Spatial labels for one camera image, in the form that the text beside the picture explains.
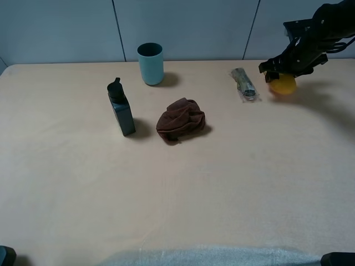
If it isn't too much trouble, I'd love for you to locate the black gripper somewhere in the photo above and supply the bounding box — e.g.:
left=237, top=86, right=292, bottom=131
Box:
left=258, top=19, right=328, bottom=83

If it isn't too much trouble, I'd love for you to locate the dark green pump bottle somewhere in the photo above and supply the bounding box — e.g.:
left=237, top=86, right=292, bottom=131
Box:
left=107, top=78, right=136, bottom=136

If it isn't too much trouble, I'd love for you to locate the yellow mango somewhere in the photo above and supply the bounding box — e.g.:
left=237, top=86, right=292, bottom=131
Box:
left=269, top=74, right=297, bottom=95

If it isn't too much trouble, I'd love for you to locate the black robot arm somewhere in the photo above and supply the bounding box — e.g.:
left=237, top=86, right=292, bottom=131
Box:
left=258, top=1, right=354, bottom=83

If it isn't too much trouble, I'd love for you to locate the crumpled brown cloth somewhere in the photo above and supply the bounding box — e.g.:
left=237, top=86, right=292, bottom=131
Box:
left=156, top=98, right=206, bottom=145

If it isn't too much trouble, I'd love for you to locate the clear wrapped snack packet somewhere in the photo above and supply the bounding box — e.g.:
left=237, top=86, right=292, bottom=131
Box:
left=230, top=68, right=261, bottom=103

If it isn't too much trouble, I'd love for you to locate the light blue cup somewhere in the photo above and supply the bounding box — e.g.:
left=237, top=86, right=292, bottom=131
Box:
left=137, top=43, right=164, bottom=85

